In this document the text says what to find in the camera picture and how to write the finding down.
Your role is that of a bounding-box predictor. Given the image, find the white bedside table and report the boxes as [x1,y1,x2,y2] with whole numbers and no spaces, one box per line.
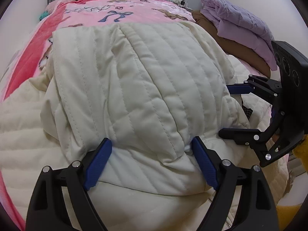
[168,0,193,12]

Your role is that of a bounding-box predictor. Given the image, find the teal small object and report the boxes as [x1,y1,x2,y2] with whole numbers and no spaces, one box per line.
[39,10,49,21]

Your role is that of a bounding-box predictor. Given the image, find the purple folded garment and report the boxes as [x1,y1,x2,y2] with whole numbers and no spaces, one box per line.
[200,0,274,43]

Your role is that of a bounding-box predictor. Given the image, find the brown folded garment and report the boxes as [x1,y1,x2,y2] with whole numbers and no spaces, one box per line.
[192,10,271,78]

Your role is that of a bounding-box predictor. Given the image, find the pink patterned blanket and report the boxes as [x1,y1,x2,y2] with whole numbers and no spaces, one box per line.
[0,0,289,231]

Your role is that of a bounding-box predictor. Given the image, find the lilac folded garment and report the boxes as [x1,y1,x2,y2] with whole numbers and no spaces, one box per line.
[200,8,278,71]

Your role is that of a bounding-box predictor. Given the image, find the cream quilted jacket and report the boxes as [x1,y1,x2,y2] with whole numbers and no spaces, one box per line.
[0,21,289,231]

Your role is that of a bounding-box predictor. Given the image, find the yellow sleeve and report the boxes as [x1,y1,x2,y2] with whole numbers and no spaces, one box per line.
[276,139,307,230]

